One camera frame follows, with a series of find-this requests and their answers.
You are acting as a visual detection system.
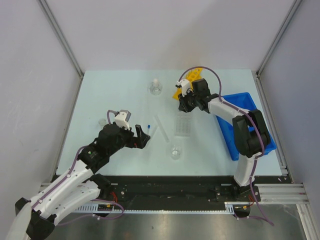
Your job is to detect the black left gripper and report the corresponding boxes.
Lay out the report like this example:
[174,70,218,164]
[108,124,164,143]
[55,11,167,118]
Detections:
[107,122,150,155]

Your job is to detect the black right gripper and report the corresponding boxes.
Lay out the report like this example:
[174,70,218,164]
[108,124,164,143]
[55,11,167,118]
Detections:
[178,89,200,113]

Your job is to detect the blue capped test tube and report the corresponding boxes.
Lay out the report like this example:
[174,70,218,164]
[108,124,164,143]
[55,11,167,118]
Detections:
[147,125,151,135]

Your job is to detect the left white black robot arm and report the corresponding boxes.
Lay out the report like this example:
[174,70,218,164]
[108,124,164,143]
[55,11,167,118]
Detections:
[15,123,151,240]

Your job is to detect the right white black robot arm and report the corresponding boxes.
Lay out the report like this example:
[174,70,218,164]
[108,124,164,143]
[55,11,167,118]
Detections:
[176,78,271,201]

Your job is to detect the thin clear test tube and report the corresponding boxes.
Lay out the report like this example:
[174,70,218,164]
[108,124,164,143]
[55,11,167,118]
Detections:
[148,125,158,140]

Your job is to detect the clear plastic well plate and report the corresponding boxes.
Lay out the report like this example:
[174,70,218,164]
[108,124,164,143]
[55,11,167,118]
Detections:
[174,111,192,137]

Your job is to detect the large clear test tube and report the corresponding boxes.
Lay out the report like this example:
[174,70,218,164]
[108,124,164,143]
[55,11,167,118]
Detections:
[154,114,170,143]

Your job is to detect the yellow test tube rack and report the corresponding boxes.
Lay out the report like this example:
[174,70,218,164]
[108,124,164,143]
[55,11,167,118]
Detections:
[172,68,203,101]

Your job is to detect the glass flask with stopper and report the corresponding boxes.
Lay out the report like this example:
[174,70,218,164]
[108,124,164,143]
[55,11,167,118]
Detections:
[148,78,163,96]

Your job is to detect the small clear glass beaker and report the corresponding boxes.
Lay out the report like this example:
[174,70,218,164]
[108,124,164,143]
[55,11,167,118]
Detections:
[170,143,183,160]

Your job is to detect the small glass jar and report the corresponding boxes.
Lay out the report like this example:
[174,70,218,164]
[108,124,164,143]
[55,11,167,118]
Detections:
[98,118,107,128]

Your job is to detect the blue plastic tray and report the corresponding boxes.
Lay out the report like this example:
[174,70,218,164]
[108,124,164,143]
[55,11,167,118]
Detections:
[214,91,277,161]

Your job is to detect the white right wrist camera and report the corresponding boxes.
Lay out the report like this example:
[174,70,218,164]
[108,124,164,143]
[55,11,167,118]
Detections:
[175,78,191,97]

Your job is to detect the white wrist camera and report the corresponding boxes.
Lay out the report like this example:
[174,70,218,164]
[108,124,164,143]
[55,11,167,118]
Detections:
[175,78,191,97]
[114,109,131,130]

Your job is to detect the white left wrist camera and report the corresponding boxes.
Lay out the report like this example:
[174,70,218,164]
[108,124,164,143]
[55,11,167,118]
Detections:
[114,109,131,130]

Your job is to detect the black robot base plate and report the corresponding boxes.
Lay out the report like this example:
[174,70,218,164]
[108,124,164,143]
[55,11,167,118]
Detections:
[98,176,261,211]

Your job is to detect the white slotted cable duct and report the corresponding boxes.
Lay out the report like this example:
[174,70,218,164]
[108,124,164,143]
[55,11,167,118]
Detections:
[73,201,250,215]

